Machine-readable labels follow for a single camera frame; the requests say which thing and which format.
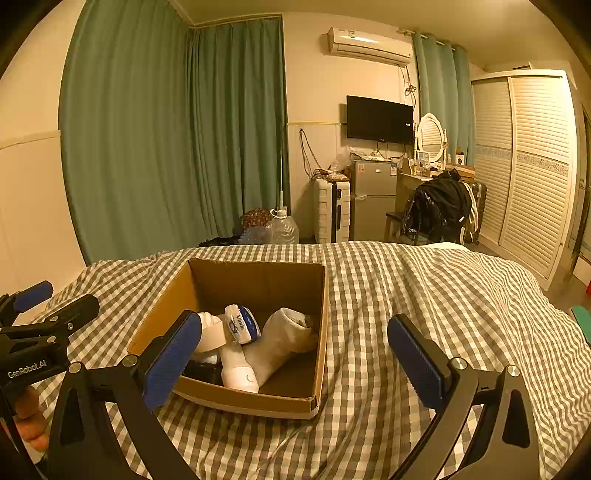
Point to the white louvred wardrobe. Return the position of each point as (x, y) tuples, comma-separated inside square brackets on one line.
[(526, 170)]

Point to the dark wooden chair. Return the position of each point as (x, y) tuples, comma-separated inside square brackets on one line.
[(392, 220)]

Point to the brown suitcase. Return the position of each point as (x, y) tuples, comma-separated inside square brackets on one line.
[(478, 207)]

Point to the person's left hand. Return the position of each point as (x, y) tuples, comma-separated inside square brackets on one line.
[(32, 424)]

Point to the silver small fridge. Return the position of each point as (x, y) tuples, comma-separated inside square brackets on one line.
[(373, 198)]

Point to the blue white tissue packet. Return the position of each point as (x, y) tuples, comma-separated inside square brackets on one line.
[(240, 323)]

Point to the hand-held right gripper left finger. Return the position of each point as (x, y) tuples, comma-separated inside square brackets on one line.
[(171, 364)]

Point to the white suitcase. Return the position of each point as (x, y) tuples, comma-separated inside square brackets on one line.
[(330, 210)]

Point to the white air conditioner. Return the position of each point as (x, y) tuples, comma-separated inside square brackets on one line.
[(369, 45)]

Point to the wide green curtain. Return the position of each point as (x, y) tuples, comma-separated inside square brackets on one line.
[(129, 129)]

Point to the black wall television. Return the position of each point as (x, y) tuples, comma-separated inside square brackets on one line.
[(378, 119)]

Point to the green board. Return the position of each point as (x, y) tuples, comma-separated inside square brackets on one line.
[(582, 325)]

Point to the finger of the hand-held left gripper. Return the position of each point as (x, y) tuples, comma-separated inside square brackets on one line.
[(76, 309), (34, 295)]

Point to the white oval mirror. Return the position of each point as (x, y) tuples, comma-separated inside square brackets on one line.
[(431, 134)]

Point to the narrow green curtain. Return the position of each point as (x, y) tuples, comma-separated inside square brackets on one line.
[(240, 120)]

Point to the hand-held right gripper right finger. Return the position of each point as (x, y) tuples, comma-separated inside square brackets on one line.
[(418, 364)]

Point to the clear plastic bag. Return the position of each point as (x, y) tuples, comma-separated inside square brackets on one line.
[(344, 157)]

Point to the white plastic bottle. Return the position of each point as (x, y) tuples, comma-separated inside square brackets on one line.
[(238, 369)]

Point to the cream cloth bag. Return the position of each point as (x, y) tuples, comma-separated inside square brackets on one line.
[(471, 217)]

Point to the patterned brown bag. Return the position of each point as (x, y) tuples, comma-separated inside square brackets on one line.
[(256, 218)]

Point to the white sock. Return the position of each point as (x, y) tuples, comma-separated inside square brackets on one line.
[(277, 346)]

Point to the white tape roll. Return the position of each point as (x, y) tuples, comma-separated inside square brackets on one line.
[(212, 337)]

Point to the wooden dressing table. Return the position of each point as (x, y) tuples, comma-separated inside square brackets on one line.
[(410, 179)]

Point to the clear water jug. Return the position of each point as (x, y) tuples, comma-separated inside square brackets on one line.
[(282, 228)]

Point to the brown cardboard box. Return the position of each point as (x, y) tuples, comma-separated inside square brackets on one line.
[(295, 369)]

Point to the black backpack on chair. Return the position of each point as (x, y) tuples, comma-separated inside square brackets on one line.
[(438, 203)]

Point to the light green curtain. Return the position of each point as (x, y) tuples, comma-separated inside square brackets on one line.
[(443, 97)]

